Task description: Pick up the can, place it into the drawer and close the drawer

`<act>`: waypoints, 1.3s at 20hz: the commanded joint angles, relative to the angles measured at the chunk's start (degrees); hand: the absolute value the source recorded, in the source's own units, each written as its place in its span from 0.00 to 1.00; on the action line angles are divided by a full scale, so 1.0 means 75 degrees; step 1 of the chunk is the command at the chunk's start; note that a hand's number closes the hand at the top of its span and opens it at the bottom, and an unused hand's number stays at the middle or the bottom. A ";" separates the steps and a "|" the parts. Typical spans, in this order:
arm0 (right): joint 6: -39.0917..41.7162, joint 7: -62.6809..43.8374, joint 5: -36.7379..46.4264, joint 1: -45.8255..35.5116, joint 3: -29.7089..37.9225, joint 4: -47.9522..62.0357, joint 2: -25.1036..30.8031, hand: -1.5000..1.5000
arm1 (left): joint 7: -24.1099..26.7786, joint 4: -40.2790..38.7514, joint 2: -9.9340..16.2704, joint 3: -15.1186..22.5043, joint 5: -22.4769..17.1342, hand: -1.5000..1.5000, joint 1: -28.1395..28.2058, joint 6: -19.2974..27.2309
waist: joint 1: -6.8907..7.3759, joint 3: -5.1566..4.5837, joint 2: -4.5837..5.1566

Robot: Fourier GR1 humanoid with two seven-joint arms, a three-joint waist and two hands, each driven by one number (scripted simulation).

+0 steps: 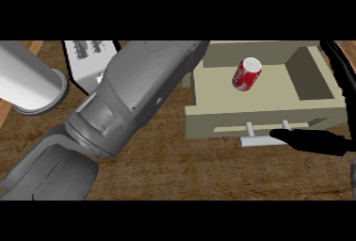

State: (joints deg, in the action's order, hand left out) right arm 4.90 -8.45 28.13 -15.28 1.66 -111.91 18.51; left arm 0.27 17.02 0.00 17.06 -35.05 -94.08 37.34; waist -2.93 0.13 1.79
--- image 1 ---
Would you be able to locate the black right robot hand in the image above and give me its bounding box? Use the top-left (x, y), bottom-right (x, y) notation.
top-left (269, 128), bottom-right (356, 157)

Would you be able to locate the beige open drawer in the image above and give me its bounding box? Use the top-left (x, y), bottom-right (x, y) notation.
top-left (180, 40), bottom-right (348, 111)

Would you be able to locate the red soda can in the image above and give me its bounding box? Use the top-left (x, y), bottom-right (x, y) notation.
top-left (230, 56), bottom-right (264, 92)

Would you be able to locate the black curved object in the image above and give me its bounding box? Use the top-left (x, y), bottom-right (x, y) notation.
top-left (319, 40), bottom-right (356, 139)

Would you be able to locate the white panel with dark slots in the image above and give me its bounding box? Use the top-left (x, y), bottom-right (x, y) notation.
top-left (60, 40), bottom-right (122, 96)

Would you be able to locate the white cylinder with grey rim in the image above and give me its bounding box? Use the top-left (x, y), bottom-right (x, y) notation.
top-left (0, 40), bottom-right (71, 116)

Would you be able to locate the beige drawer front with handle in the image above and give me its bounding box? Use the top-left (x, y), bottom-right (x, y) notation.
top-left (183, 105), bottom-right (348, 148)

